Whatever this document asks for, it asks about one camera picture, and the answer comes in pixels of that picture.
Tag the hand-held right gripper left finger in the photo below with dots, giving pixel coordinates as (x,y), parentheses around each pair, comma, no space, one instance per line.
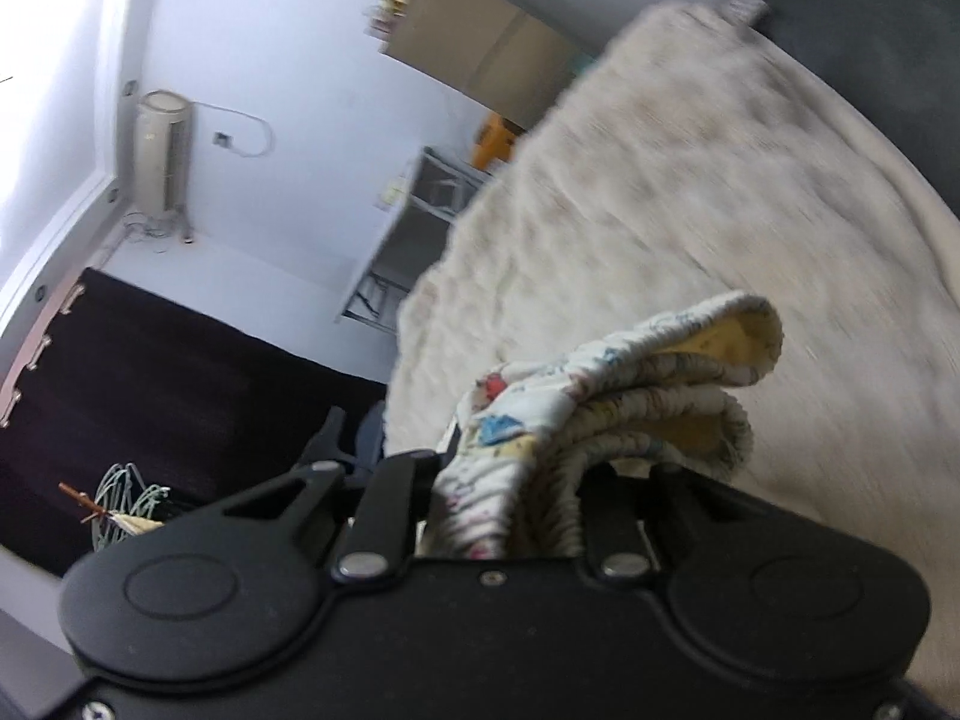
(390,495)

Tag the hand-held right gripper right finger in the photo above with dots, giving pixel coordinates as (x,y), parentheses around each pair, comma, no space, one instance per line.
(611,517)

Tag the printed children's garment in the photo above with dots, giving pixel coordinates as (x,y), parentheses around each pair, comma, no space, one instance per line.
(540,420)

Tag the black chair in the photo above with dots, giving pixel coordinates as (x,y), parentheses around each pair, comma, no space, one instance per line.
(334,435)

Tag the grey table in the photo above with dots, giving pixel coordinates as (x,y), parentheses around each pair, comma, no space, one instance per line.
(390,240)

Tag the small yellowish object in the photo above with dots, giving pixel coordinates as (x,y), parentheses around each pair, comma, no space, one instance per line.
(394,193)

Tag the brown wooden clip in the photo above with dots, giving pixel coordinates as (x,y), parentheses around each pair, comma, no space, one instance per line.
(79,496)

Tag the cream fluffy blanket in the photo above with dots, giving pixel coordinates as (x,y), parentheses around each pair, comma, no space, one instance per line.
(675,202)

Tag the orange box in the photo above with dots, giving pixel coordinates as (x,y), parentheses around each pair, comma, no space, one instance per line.
(495,139)

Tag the tall cardboard box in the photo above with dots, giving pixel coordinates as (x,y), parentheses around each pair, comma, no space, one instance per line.
(480,45)

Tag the dark grey headboard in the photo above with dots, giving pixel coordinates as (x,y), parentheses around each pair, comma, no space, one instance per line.
(862,30)

